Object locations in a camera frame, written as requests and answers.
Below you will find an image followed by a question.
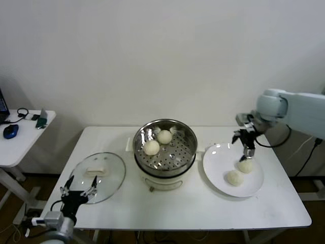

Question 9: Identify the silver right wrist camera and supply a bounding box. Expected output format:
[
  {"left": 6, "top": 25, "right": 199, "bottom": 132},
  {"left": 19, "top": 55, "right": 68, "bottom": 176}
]
[{"left": 235, "top": 113, "right": 254, "bottom": 126}]

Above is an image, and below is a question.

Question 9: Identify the white round plate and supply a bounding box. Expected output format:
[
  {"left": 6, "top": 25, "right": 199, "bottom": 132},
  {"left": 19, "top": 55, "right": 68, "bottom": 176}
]
[{"left": 202, "top": 142, "right": 265, "bottom": 198}]

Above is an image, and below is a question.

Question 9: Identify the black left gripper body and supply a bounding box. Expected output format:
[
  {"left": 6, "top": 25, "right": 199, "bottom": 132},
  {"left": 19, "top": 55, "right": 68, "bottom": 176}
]
[{"left": 60, "top": 190, "right": 89, "bottom": 222}]

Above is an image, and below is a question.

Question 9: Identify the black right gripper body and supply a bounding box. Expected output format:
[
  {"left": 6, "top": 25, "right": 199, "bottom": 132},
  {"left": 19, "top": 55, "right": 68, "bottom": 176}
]
[{"left": 240, "top": 126, "right": 258, "bottom": 151}]

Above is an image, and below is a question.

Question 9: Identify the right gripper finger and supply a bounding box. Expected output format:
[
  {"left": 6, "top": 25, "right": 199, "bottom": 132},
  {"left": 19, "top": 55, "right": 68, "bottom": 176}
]
[
  {"left": 232, "top": 129, "right": 243, "bottom": 144},
  {"left": 238, "top": 148, "right": 255, "bottom": 163}
]

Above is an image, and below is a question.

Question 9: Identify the black floor power strip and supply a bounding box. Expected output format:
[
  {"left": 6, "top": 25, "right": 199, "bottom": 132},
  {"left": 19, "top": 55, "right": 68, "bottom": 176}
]
[{"left": 25, "top": 207, "right": 42, "bottom": 225}]

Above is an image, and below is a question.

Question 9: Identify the white wall cable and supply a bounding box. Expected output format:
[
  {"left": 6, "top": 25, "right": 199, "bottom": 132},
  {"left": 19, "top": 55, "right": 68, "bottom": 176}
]
[{"left": 285, "top": 136, "right": 317, "bottom": 163}]

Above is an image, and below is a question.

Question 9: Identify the glass lid with cream handle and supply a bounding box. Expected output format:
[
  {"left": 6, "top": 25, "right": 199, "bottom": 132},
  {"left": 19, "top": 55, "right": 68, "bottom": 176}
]
[{"left": 69, "top": 151, "right": 127, "bottom": 204}]

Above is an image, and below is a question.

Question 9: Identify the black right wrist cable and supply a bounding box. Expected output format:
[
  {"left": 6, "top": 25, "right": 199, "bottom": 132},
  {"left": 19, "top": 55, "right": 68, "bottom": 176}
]
[{"left": 255, "top": 124, "right": 292, "bottom": 148}]

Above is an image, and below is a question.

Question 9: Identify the green circuit board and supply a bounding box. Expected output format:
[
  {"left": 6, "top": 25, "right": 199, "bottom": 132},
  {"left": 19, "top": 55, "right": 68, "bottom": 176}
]
[{"left": 35, "top": 108, "right": 49, "bottom": 130}]

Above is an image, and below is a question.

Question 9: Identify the white side table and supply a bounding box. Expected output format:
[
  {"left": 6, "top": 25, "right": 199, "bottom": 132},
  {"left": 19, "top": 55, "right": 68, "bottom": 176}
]
[{"left": 0, "top": 109, "right": 57, "bottom": 211}]

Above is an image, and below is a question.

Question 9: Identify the black power cable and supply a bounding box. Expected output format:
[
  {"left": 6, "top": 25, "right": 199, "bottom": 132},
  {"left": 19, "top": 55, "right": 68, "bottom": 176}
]
[{"left": 296, "top": 137, "right": 325, "bottom": 178}]

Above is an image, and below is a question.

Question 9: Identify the black laptop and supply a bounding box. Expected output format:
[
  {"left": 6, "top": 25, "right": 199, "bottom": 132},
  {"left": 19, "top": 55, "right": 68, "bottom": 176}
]
[{"left": 0, "top": 85, "right": 12, "bottom": 125}]

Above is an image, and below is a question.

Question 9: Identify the black coiled cable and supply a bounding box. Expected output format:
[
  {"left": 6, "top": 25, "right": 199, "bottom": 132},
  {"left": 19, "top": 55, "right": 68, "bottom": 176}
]
[{"left": 5, "top": 107, "right": 30, "bottom": 124}]

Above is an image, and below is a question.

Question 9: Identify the stainless steel steamer basket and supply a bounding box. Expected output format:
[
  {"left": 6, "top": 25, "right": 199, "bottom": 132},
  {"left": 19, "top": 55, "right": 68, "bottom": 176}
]
[{"left": 126, "top": 118, "right": 205, "bottom": 176}]

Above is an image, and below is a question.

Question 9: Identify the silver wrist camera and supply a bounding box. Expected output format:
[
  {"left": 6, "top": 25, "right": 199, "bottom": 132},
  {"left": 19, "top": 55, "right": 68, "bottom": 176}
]
[
  {"left": 43, "top": 211, "right": 64, "bottom": 226},
  {"left": 235, "top": 113, "right": 254, "bottom": 126}
]

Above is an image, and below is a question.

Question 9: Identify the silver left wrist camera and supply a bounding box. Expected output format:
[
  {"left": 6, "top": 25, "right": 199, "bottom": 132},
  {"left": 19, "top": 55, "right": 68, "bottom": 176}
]
[{"left": 43, "top": 211, "right": 64, "bottom": 226}]

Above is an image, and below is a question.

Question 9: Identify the cream electric cooker pot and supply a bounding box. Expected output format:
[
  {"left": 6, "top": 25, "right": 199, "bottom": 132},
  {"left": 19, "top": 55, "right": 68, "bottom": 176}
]
[{"left": 126, "top": 138, "right": 205, "bottom": 191}]

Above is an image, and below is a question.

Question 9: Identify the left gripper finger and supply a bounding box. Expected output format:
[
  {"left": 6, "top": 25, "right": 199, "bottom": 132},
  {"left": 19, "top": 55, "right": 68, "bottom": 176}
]
[
  {"left": 60, "top": 175, "right": 74, "bottom": 197},
  {"left": 80, "top": 175, "right": 99, "bottom": 198}
]

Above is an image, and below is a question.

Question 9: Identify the blue computer mouse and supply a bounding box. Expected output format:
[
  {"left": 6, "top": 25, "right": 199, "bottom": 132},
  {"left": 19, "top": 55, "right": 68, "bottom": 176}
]
[{"left": 3, "top": 124, "right": 20, "bottom": 139}]

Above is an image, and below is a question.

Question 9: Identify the white steamed baozi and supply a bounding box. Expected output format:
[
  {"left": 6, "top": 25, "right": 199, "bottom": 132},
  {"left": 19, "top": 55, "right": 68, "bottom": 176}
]
[
  {"left": 225, "top": 170, "right": 244, "bottom": 187},
  {"left": 237, "top": 160, "right": 254, "bottom": 174},
  {"left": 143, "top": 140, "right": 160, "bottom": 156},
  {"left": 157, "top": 129, "right": 173, "bottom": 145}
]

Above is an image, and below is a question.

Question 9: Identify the white stand base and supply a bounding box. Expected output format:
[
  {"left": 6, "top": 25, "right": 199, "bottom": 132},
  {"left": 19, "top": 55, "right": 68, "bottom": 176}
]
[{"left": 296, "top": 177, "right": 325, "bottom": 202}]

